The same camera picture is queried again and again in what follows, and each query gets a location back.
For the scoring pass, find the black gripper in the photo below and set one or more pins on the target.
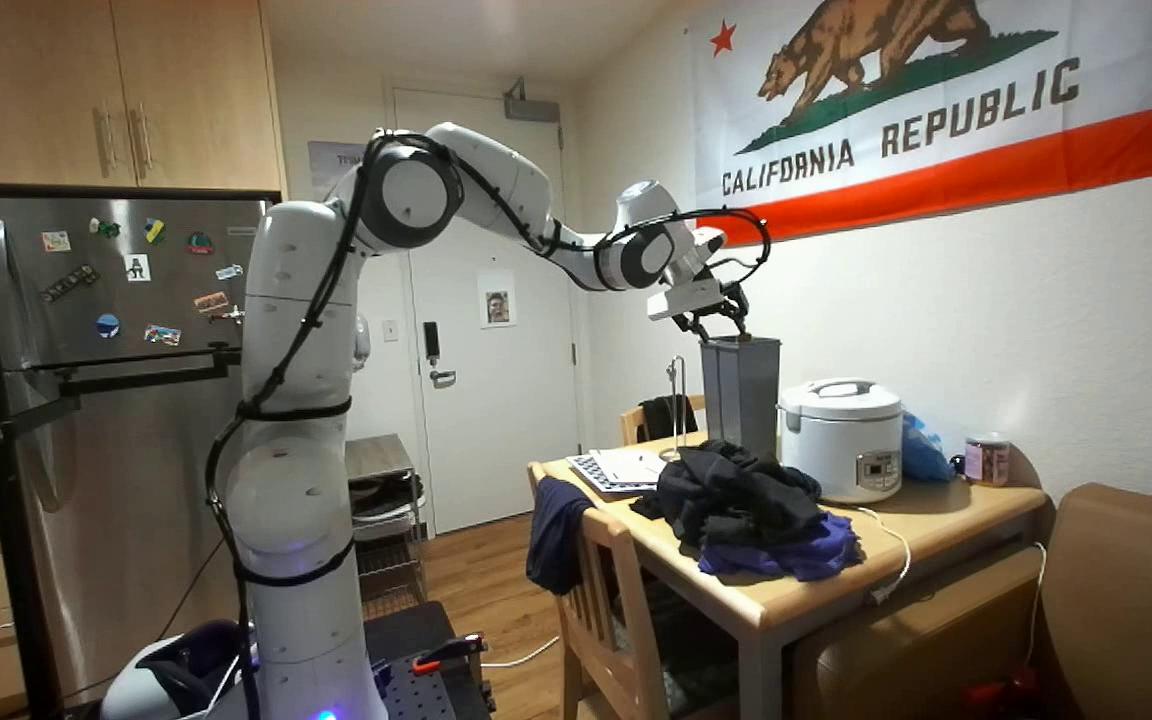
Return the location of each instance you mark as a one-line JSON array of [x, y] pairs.
[[725, 303]]

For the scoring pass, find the dark grey jacket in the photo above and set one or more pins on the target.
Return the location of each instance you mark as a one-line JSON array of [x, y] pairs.
[[737, 486]]

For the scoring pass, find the navy hoodie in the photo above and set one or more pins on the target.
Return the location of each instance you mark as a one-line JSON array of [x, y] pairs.
[[557, 533]]

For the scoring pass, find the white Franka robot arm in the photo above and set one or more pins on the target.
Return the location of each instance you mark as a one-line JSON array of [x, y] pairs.
[[296, 507]]

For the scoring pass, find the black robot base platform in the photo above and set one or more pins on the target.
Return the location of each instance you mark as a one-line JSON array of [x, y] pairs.
[[398, 635]]

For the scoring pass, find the wooden slatted chair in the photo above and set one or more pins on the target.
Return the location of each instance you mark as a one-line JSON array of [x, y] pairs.
[[608, 625]]

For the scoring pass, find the tall grey bin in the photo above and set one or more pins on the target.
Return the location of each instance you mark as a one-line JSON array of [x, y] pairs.
[[743, 402]]

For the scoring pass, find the white rice cooker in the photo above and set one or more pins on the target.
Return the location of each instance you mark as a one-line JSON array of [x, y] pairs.
[[843, 440]]

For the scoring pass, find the blue crumpled cloth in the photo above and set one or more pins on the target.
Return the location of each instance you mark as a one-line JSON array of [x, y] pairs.
[[927, 455]]

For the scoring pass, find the paper door sign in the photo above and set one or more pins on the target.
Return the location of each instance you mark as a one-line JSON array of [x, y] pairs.
[[496, 306]]

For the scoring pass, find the purple cloth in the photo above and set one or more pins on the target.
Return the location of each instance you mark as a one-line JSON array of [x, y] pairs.
[[801, 554]]

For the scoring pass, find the white door with closer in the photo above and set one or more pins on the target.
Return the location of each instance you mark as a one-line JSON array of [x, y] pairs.
[[471, 440]]

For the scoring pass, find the wooden table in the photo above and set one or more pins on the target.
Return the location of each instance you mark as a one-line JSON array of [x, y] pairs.
[[950, 514]]

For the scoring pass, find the pink mug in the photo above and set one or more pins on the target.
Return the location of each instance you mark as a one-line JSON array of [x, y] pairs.
[[991, 462]]

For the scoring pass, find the silver door lever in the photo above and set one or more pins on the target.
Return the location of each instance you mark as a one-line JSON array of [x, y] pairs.
[[443, 378]]

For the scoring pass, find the grey door closer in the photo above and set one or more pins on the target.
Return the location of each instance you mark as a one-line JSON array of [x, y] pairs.
[[534, 106]]

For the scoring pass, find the black door keypad lock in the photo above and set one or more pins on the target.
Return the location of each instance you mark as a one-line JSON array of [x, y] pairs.
[[431, 343]]

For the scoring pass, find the California Republic flag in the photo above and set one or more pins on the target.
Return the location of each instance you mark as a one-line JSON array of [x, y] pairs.
[[950, 80]]

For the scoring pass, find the dark dotted seat cushion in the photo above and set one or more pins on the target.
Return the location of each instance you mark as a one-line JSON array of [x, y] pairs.
[[694, 654]]

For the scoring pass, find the metal shelf cart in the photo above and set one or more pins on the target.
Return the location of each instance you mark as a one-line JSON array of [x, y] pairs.
[[383, 456]]

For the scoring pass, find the red floor object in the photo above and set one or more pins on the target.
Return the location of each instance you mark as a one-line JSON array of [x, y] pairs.
[[1001, 696]]

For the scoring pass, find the brown armchair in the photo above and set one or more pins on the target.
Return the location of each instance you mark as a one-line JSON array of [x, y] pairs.
[[1139, 600]]

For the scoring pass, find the light blue magnet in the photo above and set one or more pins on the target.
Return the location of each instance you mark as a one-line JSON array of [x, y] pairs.
[[230, 273]]

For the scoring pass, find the pink magnet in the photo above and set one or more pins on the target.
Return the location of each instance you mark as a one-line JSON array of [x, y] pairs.
[[214, 303]]

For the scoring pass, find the round red green magnet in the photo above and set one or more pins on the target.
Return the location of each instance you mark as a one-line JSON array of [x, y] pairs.
[[203, 247]]

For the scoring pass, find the colourful oblong magnet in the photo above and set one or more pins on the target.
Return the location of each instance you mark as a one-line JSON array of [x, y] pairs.
[[163, 335]]

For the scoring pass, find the yellow green magnet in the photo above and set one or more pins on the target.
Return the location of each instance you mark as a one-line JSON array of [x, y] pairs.
[[155, 229]]

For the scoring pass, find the white square magnet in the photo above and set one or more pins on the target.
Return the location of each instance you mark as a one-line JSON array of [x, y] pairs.
[[139, 271]]

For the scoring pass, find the round blue magnet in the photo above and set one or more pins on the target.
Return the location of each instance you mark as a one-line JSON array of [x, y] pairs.
[[111, 324]]

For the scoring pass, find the stainless steel fridge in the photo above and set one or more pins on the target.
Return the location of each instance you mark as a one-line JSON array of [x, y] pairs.
[[111, 533]]

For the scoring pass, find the dark long magnet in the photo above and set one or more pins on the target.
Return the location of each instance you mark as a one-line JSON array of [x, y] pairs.
[[69, 281]]

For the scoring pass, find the white red rectangular magnet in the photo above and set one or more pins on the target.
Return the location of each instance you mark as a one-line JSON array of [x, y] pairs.
[[59, 242]]

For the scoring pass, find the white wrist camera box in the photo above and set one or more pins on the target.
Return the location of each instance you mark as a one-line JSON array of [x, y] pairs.
[[678, 303]]

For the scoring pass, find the white light switch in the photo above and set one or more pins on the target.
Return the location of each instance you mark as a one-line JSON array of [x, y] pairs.
[[389, 331]]

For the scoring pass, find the grey wall panel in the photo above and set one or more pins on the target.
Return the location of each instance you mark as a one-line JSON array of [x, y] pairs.
[[335, 160]]

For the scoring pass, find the wooden wall cabinet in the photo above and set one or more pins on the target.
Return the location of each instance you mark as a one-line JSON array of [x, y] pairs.
[[111, 93]]

